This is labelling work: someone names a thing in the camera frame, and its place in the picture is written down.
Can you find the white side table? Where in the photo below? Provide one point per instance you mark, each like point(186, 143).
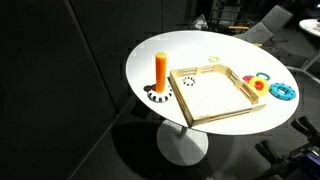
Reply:
point(311, 28)

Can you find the orange cylinder peg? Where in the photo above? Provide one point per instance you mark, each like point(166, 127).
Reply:
point(161, 62)

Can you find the grey lounge chair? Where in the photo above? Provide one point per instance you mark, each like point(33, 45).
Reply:
point(268, 27)

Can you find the white table pedestal base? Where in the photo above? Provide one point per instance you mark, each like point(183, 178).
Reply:
point(181, 145)

